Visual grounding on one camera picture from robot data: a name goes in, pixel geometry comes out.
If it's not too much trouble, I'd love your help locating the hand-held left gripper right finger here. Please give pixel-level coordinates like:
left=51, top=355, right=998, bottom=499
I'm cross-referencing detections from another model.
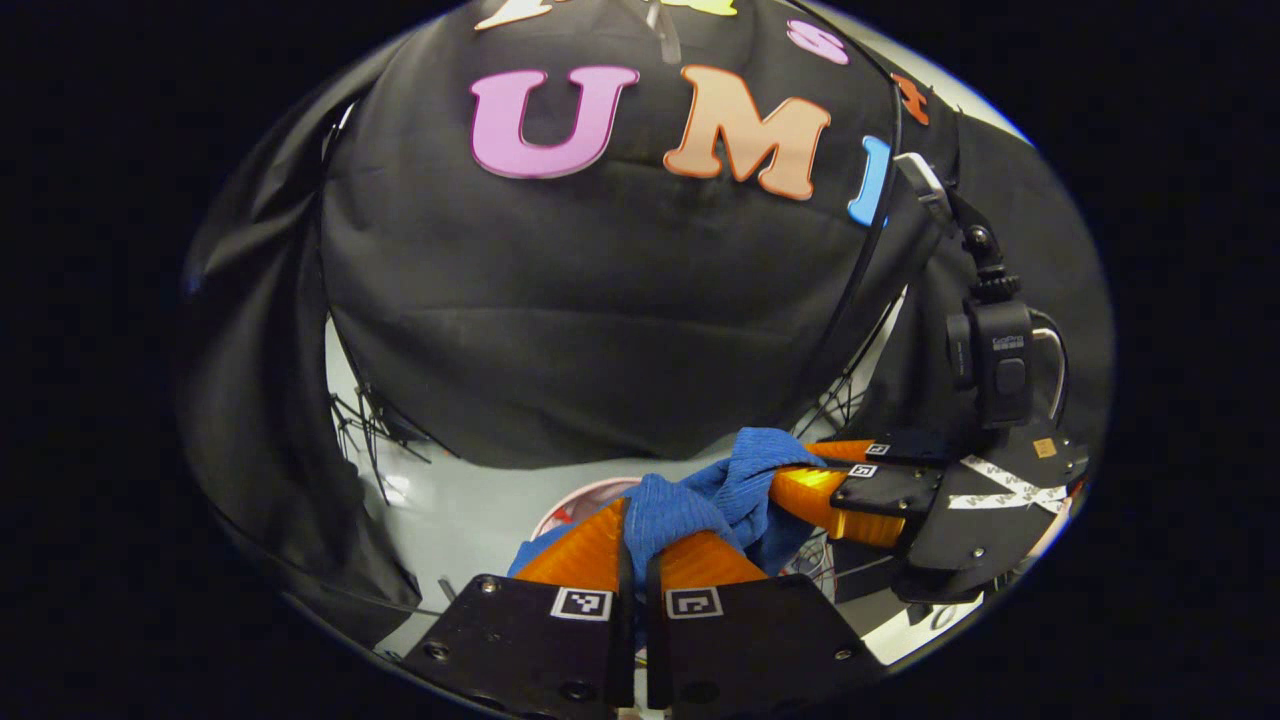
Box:
left=645, top=530, right=888, bottom=716

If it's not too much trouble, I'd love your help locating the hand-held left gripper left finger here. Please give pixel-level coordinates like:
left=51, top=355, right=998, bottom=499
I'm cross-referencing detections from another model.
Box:
left=403, top=498, right=637, bottom=719

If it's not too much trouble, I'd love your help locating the blue corduroy shirt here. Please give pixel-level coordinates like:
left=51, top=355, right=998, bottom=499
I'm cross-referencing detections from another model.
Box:
left=508, top=428, right=831, bottom=601

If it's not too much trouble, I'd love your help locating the black backdrop cloth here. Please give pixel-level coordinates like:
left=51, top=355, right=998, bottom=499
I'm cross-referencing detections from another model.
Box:
left=180, top=0, right=1116, bottom=651

